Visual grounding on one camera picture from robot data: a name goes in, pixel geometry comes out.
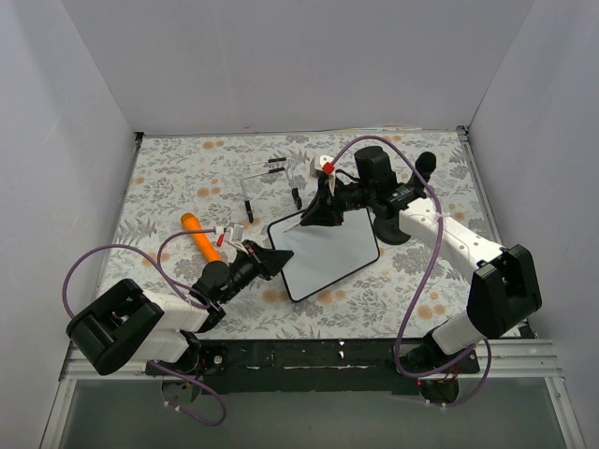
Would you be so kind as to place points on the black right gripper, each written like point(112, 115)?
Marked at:
point(331, 206)

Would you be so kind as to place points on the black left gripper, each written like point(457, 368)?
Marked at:
point(260, 262)

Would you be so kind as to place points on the red white marker pen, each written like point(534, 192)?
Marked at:
point(292, 226)

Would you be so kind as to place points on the black framed whiteboard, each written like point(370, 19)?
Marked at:
point(323, 255)

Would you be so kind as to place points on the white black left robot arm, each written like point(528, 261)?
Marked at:
point(131, 324)

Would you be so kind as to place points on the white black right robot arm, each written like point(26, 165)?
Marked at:
point(504, 289)

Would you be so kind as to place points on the floral patterned table mat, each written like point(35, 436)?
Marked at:
point(173, 176)

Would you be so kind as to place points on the black microphone stand base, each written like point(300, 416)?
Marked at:
point(388, 230)

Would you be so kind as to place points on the orange toy microphone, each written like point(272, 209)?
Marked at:
point(191, 224)

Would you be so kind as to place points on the black microphone on stand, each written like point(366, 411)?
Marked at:
point(425, 165)

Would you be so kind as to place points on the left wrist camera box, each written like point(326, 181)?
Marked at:
point(233, 234)

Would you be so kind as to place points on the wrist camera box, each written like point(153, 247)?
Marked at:
point(233, 234)
point(321, 167)

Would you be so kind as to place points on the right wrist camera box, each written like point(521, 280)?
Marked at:
point(321, 167)

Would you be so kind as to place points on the black front mounting rail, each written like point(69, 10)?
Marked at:
point(260, 366)

